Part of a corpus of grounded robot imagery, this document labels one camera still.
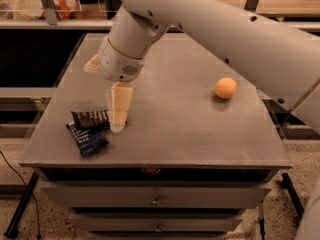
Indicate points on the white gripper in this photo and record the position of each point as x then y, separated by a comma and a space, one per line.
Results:
115, 63

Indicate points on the dark chocolate rxbar wrapper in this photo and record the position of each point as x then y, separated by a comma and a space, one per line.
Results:
91, 120

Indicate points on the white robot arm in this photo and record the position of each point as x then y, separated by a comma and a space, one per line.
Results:
281, 61

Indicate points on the blue blueberry rxbar wrapper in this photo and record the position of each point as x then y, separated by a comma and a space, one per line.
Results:
89, 141

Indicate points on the grey drawer cabinet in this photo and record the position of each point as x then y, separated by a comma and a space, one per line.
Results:
186, 166

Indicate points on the white orange plastic bag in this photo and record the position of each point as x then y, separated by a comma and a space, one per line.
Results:
50, 10

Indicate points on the orange round fruit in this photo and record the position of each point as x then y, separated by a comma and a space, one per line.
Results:
225, 88

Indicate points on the upper drawer metal knob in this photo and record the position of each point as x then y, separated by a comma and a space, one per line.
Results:
155, 201

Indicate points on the drawer metal knob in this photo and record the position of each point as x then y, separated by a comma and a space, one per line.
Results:
158, 228
155, 201

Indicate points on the lower drawer metal knob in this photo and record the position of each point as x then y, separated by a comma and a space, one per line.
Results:
158, 228

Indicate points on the black left floor bar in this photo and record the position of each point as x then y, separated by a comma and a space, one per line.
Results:
25, 191

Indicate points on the black floor bar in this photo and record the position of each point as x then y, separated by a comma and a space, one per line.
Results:
25, 191
288, 185

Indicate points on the black right floor bar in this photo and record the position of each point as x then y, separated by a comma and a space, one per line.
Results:
288, 185

